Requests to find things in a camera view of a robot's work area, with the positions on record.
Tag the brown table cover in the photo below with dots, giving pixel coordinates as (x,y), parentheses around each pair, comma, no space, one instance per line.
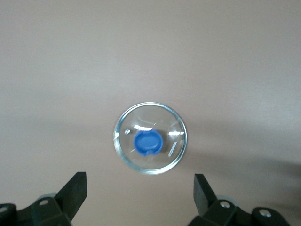
(70,70)

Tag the glass lid with blue knob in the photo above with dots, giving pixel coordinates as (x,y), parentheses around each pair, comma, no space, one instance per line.
(148,143)

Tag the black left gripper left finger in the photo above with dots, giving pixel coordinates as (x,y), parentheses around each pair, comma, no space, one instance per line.
(47,212)

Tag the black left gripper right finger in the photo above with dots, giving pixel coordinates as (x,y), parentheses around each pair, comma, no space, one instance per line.
(218,212)

